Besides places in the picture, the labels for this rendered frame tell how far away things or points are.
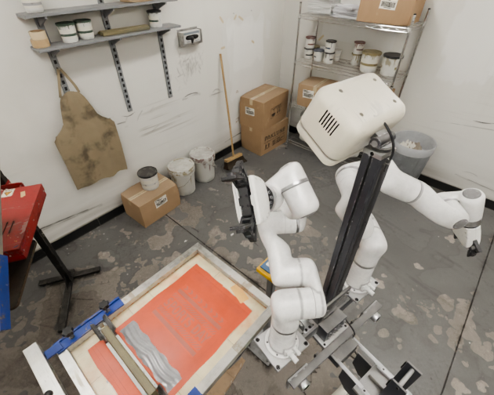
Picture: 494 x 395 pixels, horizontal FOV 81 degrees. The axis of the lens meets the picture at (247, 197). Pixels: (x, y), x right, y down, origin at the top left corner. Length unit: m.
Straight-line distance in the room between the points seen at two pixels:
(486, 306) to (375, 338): 1.05
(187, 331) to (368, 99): 1.18
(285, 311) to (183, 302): 0.70
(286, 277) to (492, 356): 2.22
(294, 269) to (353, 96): 0.56
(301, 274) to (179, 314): 0.71
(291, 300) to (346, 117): 0.56
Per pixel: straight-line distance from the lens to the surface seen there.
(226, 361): 1.36
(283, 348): 1.16
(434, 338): 2.86
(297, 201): 0.72
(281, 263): 1.00
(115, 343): 1.41
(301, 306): 0.95
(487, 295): 3.35
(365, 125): 0.69
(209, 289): 1.55
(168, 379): 1.40
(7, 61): 2.76
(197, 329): 1.46
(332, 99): 0.69
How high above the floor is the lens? 2.26
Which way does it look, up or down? 40 degrees down
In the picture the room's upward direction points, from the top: straight up
